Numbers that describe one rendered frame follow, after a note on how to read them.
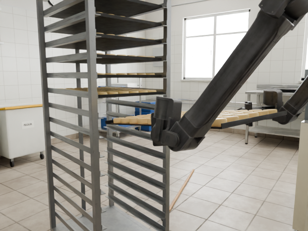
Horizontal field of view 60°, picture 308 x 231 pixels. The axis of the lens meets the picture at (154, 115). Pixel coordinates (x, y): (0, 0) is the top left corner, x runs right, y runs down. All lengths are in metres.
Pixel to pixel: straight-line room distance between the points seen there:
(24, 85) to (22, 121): 0.89
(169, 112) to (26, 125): 3.17
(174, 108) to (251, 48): 0.23
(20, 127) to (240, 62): 3.34
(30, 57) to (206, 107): 4.05
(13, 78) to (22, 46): 0.50
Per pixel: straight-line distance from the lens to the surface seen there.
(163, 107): 0.69
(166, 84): 1.46
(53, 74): 1.67
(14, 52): 4.42
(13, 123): 3.68
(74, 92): 1.42
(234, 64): 0.59
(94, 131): 1.22
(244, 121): 0.82
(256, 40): 0.59
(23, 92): 4.46
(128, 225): 1.94
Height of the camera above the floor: 1.14
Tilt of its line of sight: 9 degrees down
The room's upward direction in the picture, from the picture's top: straight up
